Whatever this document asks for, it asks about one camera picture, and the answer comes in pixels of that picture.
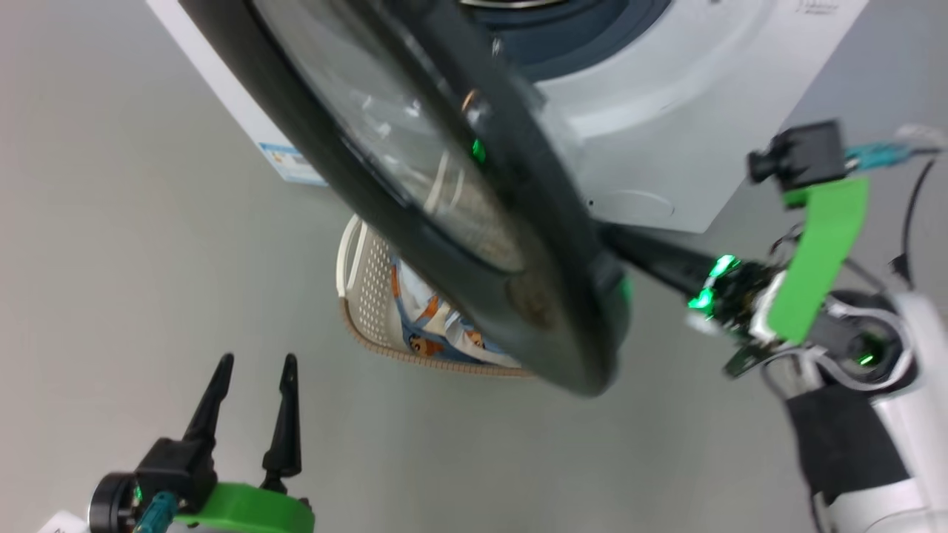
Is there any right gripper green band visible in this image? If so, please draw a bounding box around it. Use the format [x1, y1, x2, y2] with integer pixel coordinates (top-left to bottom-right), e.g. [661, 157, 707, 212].
[600, 178, 871, 378]

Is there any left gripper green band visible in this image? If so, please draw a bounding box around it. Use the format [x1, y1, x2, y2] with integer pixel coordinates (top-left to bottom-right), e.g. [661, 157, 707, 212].
[174, 353, 316, 533]

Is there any blue cartoon print garment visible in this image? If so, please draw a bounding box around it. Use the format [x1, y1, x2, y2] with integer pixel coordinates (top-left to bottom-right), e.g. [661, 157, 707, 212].
[390, 258, 524, 369]

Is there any black round glass door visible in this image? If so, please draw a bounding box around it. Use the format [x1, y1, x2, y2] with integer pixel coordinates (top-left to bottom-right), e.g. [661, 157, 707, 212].
[178, 0, 635, 398]

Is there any cream perforated laundry basket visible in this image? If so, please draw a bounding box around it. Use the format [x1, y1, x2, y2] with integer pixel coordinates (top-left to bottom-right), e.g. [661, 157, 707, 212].
[336, 215, 535, 379]

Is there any white front-load washing machine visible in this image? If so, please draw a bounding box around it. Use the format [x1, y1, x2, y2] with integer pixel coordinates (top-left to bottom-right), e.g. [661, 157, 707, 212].
[147, 0, 872, 235]

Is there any round filter cover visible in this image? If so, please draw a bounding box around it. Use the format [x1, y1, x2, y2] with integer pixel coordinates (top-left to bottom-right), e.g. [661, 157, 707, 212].
[592, 190, 677, 221]

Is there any blue energy label sticker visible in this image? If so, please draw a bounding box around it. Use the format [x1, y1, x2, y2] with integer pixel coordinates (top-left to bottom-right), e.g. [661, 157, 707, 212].
[258, 141, 328, 186]

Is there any teal left camera cable connector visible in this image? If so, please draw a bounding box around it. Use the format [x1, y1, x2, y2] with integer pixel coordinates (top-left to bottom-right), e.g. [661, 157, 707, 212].
[132, 492, 180, 533]

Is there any teal camera cable connector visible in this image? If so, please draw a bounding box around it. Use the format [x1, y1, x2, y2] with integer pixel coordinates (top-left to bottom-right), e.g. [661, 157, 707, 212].
[844, 126, 947, 172]
[132, 492, 180, 533]

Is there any teal right camera cable connector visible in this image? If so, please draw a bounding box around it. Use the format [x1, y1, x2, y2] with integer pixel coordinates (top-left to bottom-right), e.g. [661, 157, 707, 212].
[844, 126, 947, 172]

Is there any thin black cable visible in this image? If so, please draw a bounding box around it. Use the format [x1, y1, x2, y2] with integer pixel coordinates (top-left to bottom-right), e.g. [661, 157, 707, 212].
[891, 158, 938, 288]

